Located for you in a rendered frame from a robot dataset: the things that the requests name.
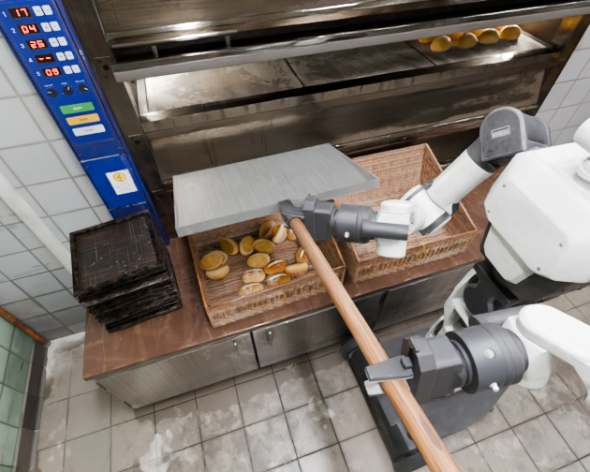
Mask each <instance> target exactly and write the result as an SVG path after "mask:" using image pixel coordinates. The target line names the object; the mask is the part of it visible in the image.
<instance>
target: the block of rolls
mask: <svg viewBox="0 0 590 472"><path fill-rule="evenodd" d="M499 34H500V35H499ZM520 35H521V28H520V27H519V26H517V25H510V26H501V27H495V28H489V29H488V30H487V29H482V30H476V31H469V32H466V34H464V32H462V33H456V34H449V35H443V36H437V37H425V38H419V42H420V43H432V44H431V50H432V51H433V52H444V51H446V50H448V49H449V48H450V46H451V41H452V40H457V41H456V48H458V49H470V48H472V47H474V46H475V45H476V43H477V37H479V38H478V42H479V43H480V44H485V45H488V44H494V43H496V42H497V41H498V39H499V38H500V39H503V40H514V39H517V38H518V37H519V36H520Z"/></svg>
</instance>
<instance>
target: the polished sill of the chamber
mask: <svg viewBox="0 0 590 472"><path fill-rule="evenodd" d="M561 52H562V51H560V50H558V49H557V48H555V47H553V46H550V47H544V48H538V49H533V50H527V51H521V52H511V53H505V54H499V55H494V56H488V57H482V58H477V59H471V60H465V61H460V62H454V63H448V64H443V65H436V66H426V67H420V68H414V69H409V70H403V71H397V72H392V73H386V74H380V75H375V76H369V77H363V78H357V79H352V80H346V81H336V82H330V83H323V84H318V85H312V86H306V87H301V88H295V89H289V90H284V91H278V92H272V93H267V94H261V95H255V96H245V97H239V98H233V99H228V100H222V101H216V102H210V103H204V104H198V105H193V106H187V107H181V108H176V109H170V110H164V111H154V112H148V113H143V114H140V125H141V127H142V130H143V132H144V133H147V132H152V131H157V130H163V129H168V128H174V127H179V126H184V125H194V124H199V123H205V122H211V121H215V120H221V119H227V118H231V117H237V116H243V115H247V114H253V113H259V112H264V111H274V110H279V109H284V108H290V107H295V106H301V105H306V104H311V103H317V102H322V101H327V100H333V99H338V98H344V97H349V96H359V95H364V94H370V93H375V92H380V91H386V90H391V89H396V88H402V87H407V86H412V85H418V84H424V83H428V82H434V81H443V80H449V79H455V78H460V77H465V76H471V75H476V74H481V73H487V72H492V71H497V70H503V69H508V68H514V67H519V66H529V65H534V64H540V63H545V62H551V61H556V60H557V59H558V58H559V56H560V54H561Z"/></svg>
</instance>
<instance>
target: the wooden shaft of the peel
mask: <svg viewBox="0 0 590 472"><path fill-rule="evenodd" d="M289 226H290V228H291V229H292V231H293V233H294V235H295V236H296V238H297V240H298V241H299V243H300V245H301V247H302V249H303V251H304V253H305V254H306V256H307V257H308V259H309V260H310V262H311V264H312V266H313V267H314V269H315V271H316V273H317V275H318V277H319V278H320V280H321V282H322V284H323V285H324V287H325V288H326V290H327V291H328V293H329V295H330V297H331V298H332V301H333V303H334V304H335V306H336V308H337V310H338V311H339V313H340V315H341V316H342V318H343V320H344V322H345V323H346V325H347V327H348V328H349V330H350V332H351V334H352V335H353V337H354V339H355V341H356V342H357V344H358V346H359V348H360V349H361V352H362V354H363V355H364V357H365V359H366V360H367V361H368V363H369V365H372V364H375V363H378V362H381V361H385V360H388V359H389V357H388V356H387V354H386V353H385V351H384V349H383V348H382V346H381V345H380V343H379V342H378V341H377V339H376V337H375V336H374V334H373V333H372V331H371V329H370V328H369V326H368V325H367V323H366V322H365V320H364V319H363V317H362V315H361V313H360V312H359V310H358V309H357V307H356V305H355V304H354V302H353V301H352V300H351V299H350V297H349V295H348V294H347V292H346V290H345V289H344V287H343V286H342V284H341V282H340V281H339V279H338V278H337V276H336V275H335V273H334V271H333V270H332V268H331V266H330V265H329V263H328V261H327V260H326V259H325V258H324V256H323V255H322V253H321V252H320V250H319V248H318V247H317V245H316V243H315V242H314V240H313V238H312V237H311V235H310V234H309V232H308V231H307V229H306V227H305V226H304V224H303V223H302V221H301V219H300V218H297V217H296V218H293V219H291V220H290V222H289ZM379 383H380V385H381V386H382V388H383V390H384V392H386V394H387V396H388V397H389V399H390V401H391V403H392V405H393V407H394V409H395V410H396V412H397V414H398V416H399V417H400V419H401V421H402V423H403V424H404V426H405V428H406V429H407V431H408V433H409V434H410V436H411V438H412V440H413V441H414V443H415V445H416V447H417V448H418V450H419V452H420V454H421V456H422V458H423V460H424V461H425V463H426V464H427V466H428V467H429V469H430V471H431V472H462V471H461V470H460V468H459V467H458V465H457V464H456V463H455V461H454V460H453V458H452V457H451V455H450V453H449V451H448V450H447V448H446V447H445V445H444V444H443V442H442V440H441V439H440V437H439V436H438V434H437V433H436V431H435V429H434V427H433V426H432V424H431V423H430V422H429V420H428V419H427V417H426V416H425V414H424V413H423V411H422V410H421V408H420V406H419V404H418V403H417V401H416V400H415V398H414V396H413V395H412V393H411V392H410V390H409V389H408V387H407V385H406V384H405V382H404V381H403V380H402V379H401V380H392V381H383V382H379Z"/></svg>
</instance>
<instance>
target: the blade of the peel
mask: <svg viewBox="0 0 590 472"><path fill-rule="evenodd" d="M378 187H379V178H377V177H376V176H375V175H374V174H373V173H371V172H370V171H368V170H366V169H365V168H363V167H362V166H361V165H359V164H358V163H356V162H355V161H353V160H352V159H350V158H349V157H347V156H346V155H344V154H343V153H341V152H340V151H338V150H337V149H335V148H334V147H332V146H331V145H330V144H329V143H326V144H321V145H317V146H313V147H308V148H303V149H300V150H295V151H290V152H285V153H282V154H277V155H269V156H264V157H260V158H256V159H251V160H246V161H243V162H238V163H233V164H228V165H225V166H220V167H215V168H211V169H206V170H199V171H194V172H189V173H186V174H181V175H176V176H173V193H174V212H175V228H176V231H177V234H178V237H182V236H185V235H189V234H193V233H197V232H201V231H204V230H208V229H215V228H219V227H223V226H226V225H230V224H234V223H238V222H242V221H245V220H250V219H254V218H258V217H262V216H265V215H269V214H276V213H279V208H278V201H280V200H284V199H290V200H291V202H292V203H293V205H294V206H295V207H302V206H304V201H305V200H306V197H307V195H308V194H311V196H317V197H318V198H319V201H325V200H329V199H336V198H340V197H343V196H347V195H351V194H355V193H359V192H362V191H366V190H370V189H374V188H378Z"/></svg>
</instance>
